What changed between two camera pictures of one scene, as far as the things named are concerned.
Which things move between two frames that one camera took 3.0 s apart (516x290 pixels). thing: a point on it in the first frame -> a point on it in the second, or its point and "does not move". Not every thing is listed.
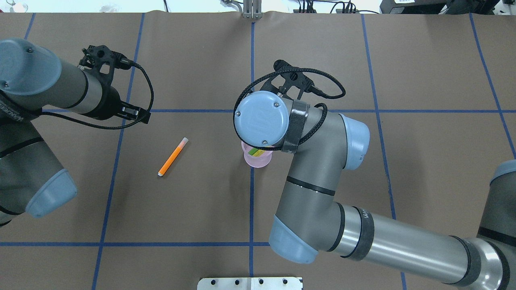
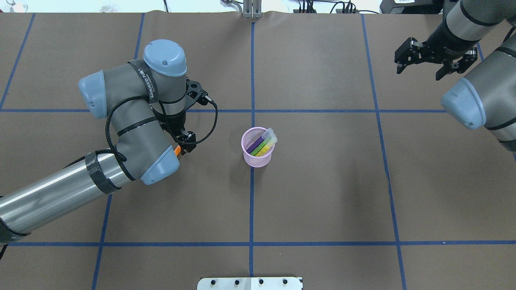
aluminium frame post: (252, 9) does not move
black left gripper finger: (134, 112) -> (187, 141)
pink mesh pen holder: (256, 162) does not move
